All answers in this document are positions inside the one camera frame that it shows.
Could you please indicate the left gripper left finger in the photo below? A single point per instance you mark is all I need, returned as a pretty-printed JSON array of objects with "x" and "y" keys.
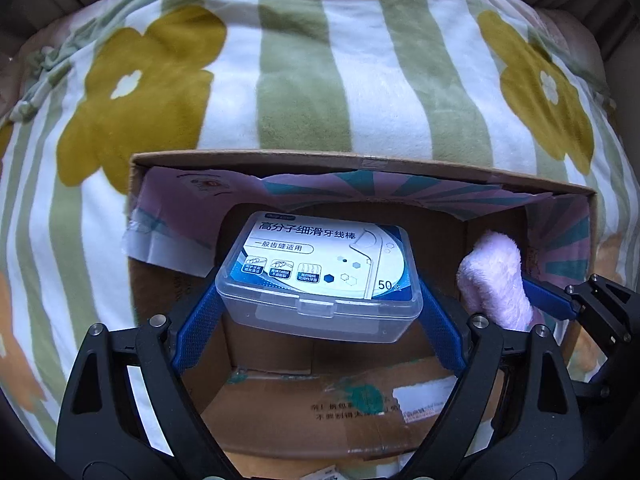
[{"x": 100, "y": 433}]

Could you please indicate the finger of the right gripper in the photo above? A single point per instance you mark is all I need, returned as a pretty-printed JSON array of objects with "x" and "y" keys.
[
  {"x": 607, "y": 311},
  {"x": 550, "y": 299}
]

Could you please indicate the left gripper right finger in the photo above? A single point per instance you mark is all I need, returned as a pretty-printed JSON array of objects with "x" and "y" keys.
[{"x": 512, "y": 413}]

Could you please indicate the clear floss pick box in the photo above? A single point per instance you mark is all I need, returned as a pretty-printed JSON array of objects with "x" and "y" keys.
[{"x": 321, "y": 278}]

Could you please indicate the open cardboard box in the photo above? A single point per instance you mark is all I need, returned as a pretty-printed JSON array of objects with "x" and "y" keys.
[{"x": 275, "y": 395}]

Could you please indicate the floral striped blanket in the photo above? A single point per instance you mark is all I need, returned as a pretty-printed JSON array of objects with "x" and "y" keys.
[{"x": 427, "y": 80}]

